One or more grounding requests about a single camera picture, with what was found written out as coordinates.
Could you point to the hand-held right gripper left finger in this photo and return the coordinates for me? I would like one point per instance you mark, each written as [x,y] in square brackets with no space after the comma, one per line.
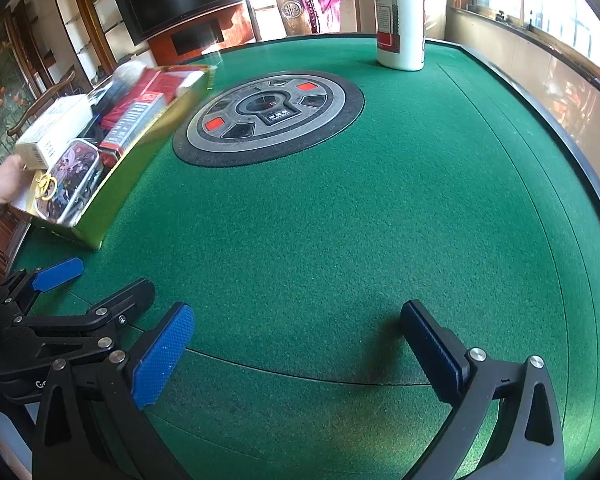
[165,355]

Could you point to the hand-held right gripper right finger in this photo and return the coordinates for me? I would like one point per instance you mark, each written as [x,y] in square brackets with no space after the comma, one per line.
[432,350]

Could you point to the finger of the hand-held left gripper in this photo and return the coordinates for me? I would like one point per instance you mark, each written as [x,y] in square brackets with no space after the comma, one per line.
[130,295]
[57,271]

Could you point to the gold-rimmed cardboard box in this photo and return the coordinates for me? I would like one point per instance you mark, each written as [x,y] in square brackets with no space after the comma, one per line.
[130,185]

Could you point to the red foil packet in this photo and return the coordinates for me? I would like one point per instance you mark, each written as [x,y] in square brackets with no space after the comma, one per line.
[150,92]

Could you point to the person's left hand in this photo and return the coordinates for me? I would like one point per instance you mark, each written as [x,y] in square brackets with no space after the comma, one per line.
[10,182]

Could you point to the pink printed pouch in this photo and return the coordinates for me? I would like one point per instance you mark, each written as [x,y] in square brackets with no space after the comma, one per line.
[70,175]

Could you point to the white barcode carton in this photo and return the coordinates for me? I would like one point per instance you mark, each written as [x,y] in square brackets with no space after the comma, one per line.
[55,130]

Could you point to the long striped box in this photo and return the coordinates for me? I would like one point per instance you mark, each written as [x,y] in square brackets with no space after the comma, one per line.
[125,130]

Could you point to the wooden armchair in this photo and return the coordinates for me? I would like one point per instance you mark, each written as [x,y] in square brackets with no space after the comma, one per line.
[55,91]

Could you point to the flower painting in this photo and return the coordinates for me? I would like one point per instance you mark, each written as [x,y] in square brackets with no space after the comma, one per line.
[2,80]

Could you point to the round table control panel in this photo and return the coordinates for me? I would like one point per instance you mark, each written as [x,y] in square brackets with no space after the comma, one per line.
[260,105]

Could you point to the red television cabinet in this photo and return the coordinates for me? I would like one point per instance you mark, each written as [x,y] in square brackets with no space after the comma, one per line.
[235,25]

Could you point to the large white bottle red cap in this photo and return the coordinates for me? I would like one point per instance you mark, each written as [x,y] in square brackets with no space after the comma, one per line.
[400,25]

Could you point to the wooden chair round emblem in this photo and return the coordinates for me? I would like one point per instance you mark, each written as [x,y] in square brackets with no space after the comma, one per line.
[292,10]

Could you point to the window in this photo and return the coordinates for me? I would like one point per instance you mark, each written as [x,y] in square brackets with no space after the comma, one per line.
[555,15]

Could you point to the wooden wall shelf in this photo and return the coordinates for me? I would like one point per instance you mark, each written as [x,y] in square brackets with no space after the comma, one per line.
[87,25]

